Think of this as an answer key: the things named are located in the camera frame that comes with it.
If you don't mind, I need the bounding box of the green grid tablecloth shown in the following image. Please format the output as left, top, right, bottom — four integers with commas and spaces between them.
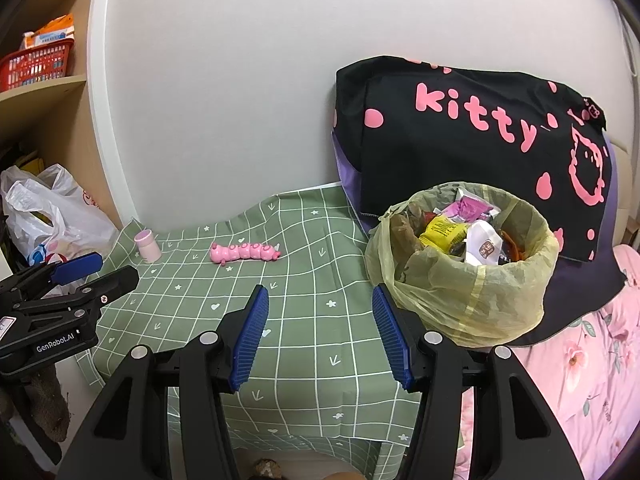
77, 184, 419, 479

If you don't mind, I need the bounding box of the yellow pink snack wrapper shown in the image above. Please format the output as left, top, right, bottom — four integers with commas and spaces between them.
442, 195, 500, 223

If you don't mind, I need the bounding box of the pink cylindrical cup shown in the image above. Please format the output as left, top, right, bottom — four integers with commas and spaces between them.
134, 229, 162, 263

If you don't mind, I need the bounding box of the yellow silver snack wrapper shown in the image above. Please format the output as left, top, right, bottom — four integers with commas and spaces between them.
419, 214, 469, 254

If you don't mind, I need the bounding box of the left hand brown glove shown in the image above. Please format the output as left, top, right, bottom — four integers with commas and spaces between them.
23, 364, 70, 443

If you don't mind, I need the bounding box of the orange white package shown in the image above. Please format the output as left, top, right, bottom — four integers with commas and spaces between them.
20, 13, 75, 50

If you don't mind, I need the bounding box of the pink floral bedsheet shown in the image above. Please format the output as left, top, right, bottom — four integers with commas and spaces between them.
451, 244, 640, 480

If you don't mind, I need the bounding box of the yellow lined trash bin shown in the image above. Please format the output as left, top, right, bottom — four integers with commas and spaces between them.
364, 182, 559, 348

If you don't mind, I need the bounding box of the wooden shelf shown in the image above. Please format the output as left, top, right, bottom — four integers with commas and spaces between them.
1, 0, 122, 226

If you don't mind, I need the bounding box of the white plastic bag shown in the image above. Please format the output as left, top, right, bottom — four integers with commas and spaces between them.
1, 164, 118, 273

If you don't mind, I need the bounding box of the red plastic basket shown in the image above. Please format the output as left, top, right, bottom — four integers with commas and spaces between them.
0, 38, 75, 92

